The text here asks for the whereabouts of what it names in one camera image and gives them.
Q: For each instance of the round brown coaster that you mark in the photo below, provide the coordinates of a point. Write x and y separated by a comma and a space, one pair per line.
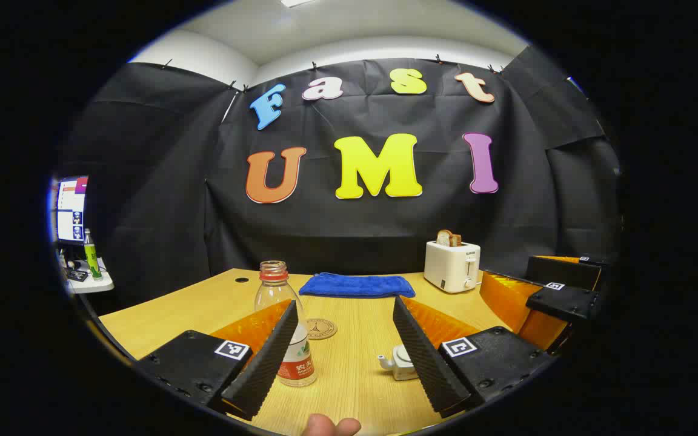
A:
322, 329

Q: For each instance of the clear plastic water bottle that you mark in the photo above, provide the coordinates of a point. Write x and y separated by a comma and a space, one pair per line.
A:
273, 290

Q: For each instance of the small black device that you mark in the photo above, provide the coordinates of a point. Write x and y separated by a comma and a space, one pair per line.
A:
76, 275

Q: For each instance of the black backdrop cloth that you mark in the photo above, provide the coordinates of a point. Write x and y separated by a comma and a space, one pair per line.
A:
385, 224

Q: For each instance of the blue towel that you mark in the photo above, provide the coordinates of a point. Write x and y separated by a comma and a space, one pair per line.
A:
355, 284

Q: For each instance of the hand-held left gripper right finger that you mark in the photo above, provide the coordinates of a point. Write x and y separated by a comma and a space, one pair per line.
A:
425, 357

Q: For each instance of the white toaster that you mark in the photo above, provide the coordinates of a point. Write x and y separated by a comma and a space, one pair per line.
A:
449, 266

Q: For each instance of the white teacup lid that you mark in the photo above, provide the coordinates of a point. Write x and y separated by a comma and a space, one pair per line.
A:
402, 352

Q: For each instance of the white side table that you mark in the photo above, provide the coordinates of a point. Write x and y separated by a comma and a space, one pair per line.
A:
97, 284

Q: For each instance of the green bottle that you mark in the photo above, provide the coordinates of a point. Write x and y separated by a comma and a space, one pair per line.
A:
92, 257

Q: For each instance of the computer monitor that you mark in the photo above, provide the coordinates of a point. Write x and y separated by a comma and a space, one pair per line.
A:
71, 209

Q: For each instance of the white teacup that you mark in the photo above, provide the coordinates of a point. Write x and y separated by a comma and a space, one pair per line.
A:
403, 370

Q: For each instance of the ceiling light panel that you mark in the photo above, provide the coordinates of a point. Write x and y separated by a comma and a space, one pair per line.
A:
296, 2

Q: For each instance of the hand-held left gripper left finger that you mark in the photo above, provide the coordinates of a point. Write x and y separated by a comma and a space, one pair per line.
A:
267, 363

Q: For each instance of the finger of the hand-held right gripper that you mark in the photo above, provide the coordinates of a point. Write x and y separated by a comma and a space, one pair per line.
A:
561, 269
567, 303

